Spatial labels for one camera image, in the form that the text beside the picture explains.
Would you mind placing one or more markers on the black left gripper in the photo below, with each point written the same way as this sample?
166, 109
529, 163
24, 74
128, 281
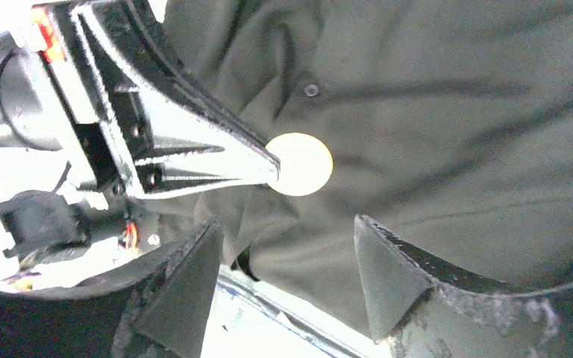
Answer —
63, 65

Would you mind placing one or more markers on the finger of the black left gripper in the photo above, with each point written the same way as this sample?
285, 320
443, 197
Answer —
164, 173

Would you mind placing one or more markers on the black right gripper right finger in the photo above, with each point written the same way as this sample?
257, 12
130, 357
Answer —
423, 306

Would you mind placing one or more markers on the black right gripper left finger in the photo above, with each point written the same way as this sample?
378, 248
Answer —
154, 306

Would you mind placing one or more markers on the round white brooch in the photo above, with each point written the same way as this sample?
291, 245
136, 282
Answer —
306, 164

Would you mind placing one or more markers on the black shirt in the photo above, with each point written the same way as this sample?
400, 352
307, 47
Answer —
450, 123

